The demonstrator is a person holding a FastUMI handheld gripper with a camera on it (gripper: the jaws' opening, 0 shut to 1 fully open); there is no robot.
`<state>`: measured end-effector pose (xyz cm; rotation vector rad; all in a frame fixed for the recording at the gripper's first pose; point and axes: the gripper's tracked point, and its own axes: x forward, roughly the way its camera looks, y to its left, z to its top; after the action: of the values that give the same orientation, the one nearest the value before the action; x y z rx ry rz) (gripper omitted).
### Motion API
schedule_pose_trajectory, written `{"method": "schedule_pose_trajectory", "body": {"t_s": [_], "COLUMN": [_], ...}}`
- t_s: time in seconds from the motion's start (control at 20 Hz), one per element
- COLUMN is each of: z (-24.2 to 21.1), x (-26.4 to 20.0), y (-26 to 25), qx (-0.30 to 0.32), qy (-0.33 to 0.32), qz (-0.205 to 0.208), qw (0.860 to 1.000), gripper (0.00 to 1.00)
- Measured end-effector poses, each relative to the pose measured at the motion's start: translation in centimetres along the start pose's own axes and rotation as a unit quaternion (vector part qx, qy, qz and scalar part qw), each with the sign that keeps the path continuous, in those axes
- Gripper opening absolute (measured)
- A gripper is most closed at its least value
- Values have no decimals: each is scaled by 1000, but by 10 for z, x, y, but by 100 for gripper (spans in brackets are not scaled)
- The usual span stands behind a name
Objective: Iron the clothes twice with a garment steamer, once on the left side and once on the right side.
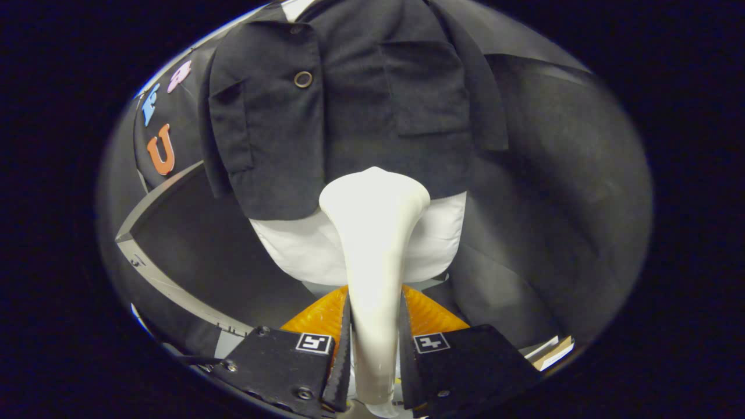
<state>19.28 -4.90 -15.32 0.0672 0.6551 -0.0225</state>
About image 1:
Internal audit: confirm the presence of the black jacket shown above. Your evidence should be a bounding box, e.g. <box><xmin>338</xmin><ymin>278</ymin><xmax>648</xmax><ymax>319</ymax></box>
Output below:
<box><xmin>198</xmin><ymin>0</ymin><xmax>510</xmax><ymax>222</ymax></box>

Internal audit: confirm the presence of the black backdrop cloth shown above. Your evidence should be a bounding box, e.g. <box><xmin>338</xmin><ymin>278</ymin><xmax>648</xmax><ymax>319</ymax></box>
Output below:
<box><xmin>98</xmin><ymin>6</ymin><xmax>654</xmax><ymax>350</ymax></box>

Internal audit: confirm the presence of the grey cabinet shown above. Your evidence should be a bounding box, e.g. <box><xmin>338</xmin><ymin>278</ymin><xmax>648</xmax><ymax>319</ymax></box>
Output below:
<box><xmin>115</xmin><ymin>161</ymin><xmax>318</xmax><ymax>356</ymax></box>

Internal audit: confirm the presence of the white mannequin torso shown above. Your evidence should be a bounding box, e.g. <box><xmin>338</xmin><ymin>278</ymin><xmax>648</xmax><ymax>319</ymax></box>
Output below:
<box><xmin>249</xmin><ymin>0</ymin><xmax>468</xmax><ymax>287</ymax></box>

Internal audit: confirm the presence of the flat cardboard piece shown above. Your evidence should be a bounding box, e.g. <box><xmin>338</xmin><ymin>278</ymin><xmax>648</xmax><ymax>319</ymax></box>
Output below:
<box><xmin>527</xmin><ymin>335</ymin><xmax>576</xmax><ymax>372</ymax></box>

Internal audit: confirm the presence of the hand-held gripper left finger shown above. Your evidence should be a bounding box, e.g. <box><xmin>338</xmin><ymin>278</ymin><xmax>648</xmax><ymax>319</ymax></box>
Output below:
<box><xmin>212</xmin><ymin>285</ymin><xmax>353</xmax><ymax>418</ymax></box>

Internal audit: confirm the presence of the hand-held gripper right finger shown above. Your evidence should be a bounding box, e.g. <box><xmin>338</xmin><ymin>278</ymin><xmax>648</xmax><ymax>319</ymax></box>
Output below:
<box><xmin>398</xmin><ymin>285</ymin><xmax>542</xmax><ymax>415</ymax></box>

